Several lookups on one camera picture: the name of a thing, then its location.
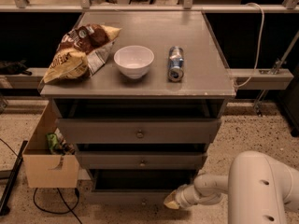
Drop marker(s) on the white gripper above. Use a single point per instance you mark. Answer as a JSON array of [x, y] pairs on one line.
[[181, 197]]

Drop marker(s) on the grey bottom drawer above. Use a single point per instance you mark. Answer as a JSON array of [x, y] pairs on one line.
[[136, 187]]

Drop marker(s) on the grey drawer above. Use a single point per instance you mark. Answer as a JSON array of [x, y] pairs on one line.
[[141, 156], [139, 121], [136, 187]]

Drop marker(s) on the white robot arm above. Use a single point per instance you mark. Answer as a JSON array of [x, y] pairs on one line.
[[260, 190]]

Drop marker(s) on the grey middle drawer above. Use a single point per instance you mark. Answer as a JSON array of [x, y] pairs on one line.
[[141, 156]]

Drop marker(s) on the grey drawer cabinet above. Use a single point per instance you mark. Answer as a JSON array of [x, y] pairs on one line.
[[205, 77]]

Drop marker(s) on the grey top drawer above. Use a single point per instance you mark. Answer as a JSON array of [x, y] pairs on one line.
[[139, 121]]

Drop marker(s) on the green packet in box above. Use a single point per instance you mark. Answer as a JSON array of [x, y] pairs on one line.
[[53, 141]]

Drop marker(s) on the cardboard box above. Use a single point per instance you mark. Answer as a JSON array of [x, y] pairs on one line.
[[43, 169]]

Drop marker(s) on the blue silver soda can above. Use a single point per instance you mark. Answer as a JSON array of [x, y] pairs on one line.
[[175, 64]]

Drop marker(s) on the white bowl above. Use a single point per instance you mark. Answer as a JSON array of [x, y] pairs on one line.
[[134, 61]]

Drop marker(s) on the black metal floor bar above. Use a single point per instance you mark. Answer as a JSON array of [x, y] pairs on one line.
[[10, 176]]

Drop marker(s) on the yellow brown chip bag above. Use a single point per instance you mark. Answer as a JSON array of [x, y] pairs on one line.
[[82, 52]]

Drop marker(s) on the black object on ledge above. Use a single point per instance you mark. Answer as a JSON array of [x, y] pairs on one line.
[[14, 68]]

